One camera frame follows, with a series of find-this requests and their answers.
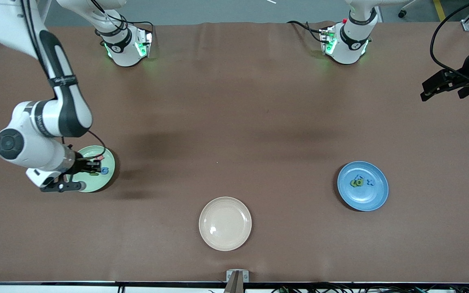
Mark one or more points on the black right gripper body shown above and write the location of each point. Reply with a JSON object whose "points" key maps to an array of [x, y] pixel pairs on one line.
{"points": [[79, 165]]}

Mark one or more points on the blue letter G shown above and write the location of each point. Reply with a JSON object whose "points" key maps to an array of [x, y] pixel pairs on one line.
{"points": [[104, 171]]}

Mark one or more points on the blue letter x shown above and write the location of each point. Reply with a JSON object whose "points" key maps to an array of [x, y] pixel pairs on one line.
{"points": [[370, 182]]}

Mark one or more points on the blue letter m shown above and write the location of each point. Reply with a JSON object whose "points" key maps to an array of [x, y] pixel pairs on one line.
{"points": [[359, 177]]}

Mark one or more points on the green letter p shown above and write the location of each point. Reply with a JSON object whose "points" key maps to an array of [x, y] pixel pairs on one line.
{"points": [[356, 184]]}

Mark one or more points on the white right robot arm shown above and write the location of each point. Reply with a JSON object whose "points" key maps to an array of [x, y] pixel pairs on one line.
{"points": [[27, 150]]}

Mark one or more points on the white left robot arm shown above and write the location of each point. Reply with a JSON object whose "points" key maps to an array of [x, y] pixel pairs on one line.
{"points": [[352, 44]]}

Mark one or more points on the green plate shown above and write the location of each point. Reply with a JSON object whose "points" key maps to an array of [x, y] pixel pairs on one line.
{"points": [[104, 181]]}

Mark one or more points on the black caster wheel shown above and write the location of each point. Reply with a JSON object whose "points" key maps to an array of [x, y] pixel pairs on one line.
{"points": [[402, 14]]}

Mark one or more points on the silver base connector box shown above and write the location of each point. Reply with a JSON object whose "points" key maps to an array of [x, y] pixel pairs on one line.
{"points": [[327, 40], [145, 42]]}

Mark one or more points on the blue plate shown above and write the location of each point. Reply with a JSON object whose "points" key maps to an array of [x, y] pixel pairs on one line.
{"points": [[364, 201]]}

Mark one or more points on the beige plate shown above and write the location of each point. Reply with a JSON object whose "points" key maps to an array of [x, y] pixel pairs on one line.
{"points": [[225, 224]]}

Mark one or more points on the brown table cover sheet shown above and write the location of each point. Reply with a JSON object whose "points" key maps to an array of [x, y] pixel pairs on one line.
{"points": [[279, 101]]}

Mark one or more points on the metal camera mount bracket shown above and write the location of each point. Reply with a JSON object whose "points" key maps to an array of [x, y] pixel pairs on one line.
{"points": [[236, 280]]}

